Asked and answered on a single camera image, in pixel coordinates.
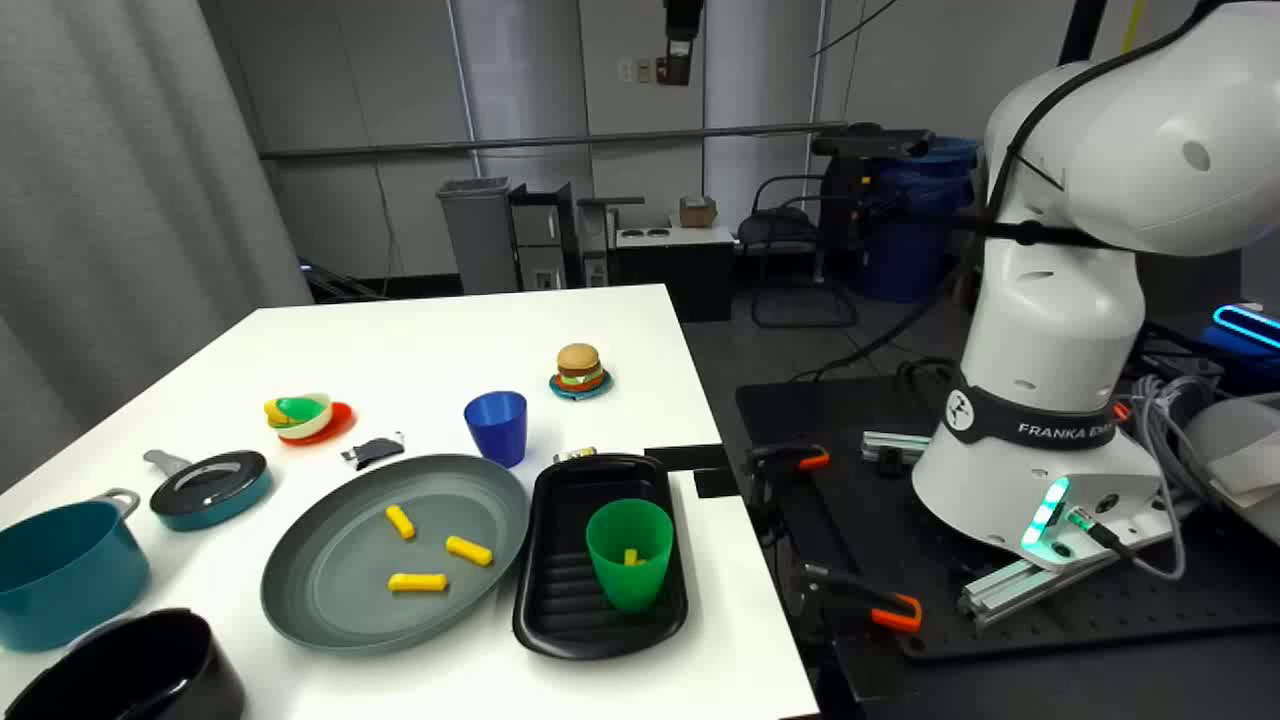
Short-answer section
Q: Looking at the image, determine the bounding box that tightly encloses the green plastic cup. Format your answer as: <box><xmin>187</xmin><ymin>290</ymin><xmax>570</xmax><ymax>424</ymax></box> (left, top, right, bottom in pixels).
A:
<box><xmin>580</xmin><ymin>496</ymin><xmax>681</xmax><ymax>617</ymax></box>

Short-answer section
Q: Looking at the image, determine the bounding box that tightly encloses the small teal plate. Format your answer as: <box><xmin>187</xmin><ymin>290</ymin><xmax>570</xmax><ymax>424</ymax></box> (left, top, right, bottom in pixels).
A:
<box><xmin>544</xmin><ymin>368</ymin><xmax>615</xmax><ymax>403</ymax></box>

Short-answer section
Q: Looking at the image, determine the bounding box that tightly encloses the blue plastic cup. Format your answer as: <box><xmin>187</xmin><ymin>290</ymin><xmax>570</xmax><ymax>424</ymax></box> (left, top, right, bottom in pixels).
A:
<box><xmin>460</xmin><ymin>389</ymin><xmax>532</xmax><ymax>472</ymax></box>

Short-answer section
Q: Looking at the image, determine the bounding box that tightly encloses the small orange plate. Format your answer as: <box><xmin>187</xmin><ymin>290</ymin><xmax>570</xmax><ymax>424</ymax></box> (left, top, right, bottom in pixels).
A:
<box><xmin>279</xmin><ymin>395</ymin><xmax>358</xmax><ymax>452</ymax></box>

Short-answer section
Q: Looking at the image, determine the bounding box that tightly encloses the grey oval plate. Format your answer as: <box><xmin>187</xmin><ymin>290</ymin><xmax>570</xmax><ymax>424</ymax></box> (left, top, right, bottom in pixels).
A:
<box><xmin>259</xmin><ymin>452</ymin><xmax>535</xmax><ymax>654</ymax></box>

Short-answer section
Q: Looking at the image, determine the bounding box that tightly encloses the toy burger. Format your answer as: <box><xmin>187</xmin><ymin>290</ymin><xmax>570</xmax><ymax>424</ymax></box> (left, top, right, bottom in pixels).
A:
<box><xmin>552</xmin><ymin>340</ymin><xmax>613</xmax><ymax>393</ymax></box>

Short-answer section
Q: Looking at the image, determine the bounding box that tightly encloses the low black table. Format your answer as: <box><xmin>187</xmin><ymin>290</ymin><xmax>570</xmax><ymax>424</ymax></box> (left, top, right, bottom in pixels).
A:
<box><xmin>602</xmin><ymin>214</ymin><xmax>741</xmax><ymax>325</ymax></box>

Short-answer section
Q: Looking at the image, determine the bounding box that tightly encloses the dark cabinet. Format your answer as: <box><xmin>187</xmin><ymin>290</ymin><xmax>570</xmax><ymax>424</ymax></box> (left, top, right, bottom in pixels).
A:
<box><xmin>509</xmin><ymin>183</ymin><xmax>588</xmax><ymax>290</ymax></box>

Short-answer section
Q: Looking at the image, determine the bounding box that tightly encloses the black chair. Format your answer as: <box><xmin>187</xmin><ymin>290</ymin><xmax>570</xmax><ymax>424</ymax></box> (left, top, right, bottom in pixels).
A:
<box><xmin>735</xmin><ymin>171</ymin><xmax>863</xmax><ymax>333</ymax></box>

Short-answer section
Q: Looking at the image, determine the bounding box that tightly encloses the grey bin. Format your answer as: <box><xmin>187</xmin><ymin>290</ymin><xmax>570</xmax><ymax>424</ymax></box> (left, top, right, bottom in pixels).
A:
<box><xmin>434</xmin><ymin>174</ymin><xmax>522</xmax><ymax>295</ymax></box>

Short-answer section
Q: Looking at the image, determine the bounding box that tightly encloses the black rectangular tray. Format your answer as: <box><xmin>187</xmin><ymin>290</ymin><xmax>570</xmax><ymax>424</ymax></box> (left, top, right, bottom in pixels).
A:
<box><xmin>511</xmin><ymin>452</ymin><xmax>693</xmax><ymax>663</ymax></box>

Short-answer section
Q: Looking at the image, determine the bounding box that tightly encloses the small grey black clip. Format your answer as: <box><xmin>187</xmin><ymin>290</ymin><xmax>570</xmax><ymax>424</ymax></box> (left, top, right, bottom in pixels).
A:
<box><xmin>339</xmin><ymin>431</ymin><xmax>407</xmax><ymax>472</ymax></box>

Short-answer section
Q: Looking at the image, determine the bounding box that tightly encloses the black equipment stack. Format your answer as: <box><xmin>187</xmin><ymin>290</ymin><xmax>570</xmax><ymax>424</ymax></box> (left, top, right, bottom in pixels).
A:
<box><xmin>812</xmin><ymin>120</ymin><xmax>937</xmax><ymax>271</ymax></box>

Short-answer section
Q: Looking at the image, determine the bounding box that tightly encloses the blue trash bin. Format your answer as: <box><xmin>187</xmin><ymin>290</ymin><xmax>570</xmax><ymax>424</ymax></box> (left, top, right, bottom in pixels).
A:
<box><xmin>852</xmin><ymin>134</ymin><xmax>980</xmax><ymax>303</ymax></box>

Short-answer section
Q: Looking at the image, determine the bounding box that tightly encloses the green yellow toy taco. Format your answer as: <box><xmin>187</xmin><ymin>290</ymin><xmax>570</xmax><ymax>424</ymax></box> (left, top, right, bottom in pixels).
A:
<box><xmin>259</xmin><ymin>393</ymin><xmax>339</xmax><ymax>442</ymax></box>

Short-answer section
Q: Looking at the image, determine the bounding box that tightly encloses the teal frying pan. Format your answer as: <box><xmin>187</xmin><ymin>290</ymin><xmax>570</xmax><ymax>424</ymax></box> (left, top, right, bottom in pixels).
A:
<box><xmin>139</xmin><ymin>442</ymin><xmax>276</xmax><ymax>537</ymax></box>

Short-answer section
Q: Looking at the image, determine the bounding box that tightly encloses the grey curtain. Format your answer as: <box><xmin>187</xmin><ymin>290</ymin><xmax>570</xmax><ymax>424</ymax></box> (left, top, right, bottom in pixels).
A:
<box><xmin>0</xmin><ymin>0</ymin><xmax>312</xmax><ymax>493</ymax></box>

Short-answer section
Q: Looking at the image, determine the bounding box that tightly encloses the black perforated base board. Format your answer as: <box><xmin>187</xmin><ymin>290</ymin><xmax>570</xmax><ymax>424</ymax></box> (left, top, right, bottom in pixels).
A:
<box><xmin>733</xmin><ymin>377</ymin><xmax>1280</xmax><ymax>667</ymax></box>

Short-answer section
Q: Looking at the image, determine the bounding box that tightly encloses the black pot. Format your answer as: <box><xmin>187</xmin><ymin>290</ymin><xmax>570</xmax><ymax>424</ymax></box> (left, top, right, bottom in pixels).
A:
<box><xmin>0</xmin><ymin>604</ymin><xmax>250</xmax><ymax>720</ymax></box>

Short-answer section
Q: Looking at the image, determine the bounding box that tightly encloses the blue box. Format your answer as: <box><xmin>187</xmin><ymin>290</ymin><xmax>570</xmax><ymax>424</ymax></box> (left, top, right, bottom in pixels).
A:
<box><xmin>1204</xmin><ymin>299</ymin><xmax>1280</xmax><ymax>372</ymax></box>

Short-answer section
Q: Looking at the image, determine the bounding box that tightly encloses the teal cooking pot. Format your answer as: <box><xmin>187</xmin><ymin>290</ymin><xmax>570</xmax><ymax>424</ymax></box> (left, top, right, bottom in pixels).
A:
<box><xmin>0</xmin><ymin>489</ymin><xmax>156</xmax><ymax>654</ymax></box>

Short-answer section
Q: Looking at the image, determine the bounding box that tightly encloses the orange-handled black clamp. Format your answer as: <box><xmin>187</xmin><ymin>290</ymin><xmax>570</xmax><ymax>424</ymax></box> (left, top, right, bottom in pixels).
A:
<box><xmin>745</xmin><ymin>439</ymin><xmax>837</xmax><ymax>493</ymax></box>
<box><xmin>782</xmin><ymin>561</ymin><xmax>927</xmax><ymax>640</ymax></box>

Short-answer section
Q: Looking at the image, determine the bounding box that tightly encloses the black overhead camera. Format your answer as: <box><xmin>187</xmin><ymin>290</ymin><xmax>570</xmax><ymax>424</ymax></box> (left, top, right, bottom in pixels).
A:
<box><xmin>651</xmin><ymin>0</ymin><xmax>709</xmax><ymax>87</ymax></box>

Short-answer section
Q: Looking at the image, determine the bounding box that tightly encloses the aluminium extrusion rail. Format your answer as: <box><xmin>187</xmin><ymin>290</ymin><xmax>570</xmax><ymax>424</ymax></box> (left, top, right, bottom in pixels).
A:
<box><xmin>960</xmin><ymin>510</ymin><xmax>1177</xmax><ymax>623</ymax></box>

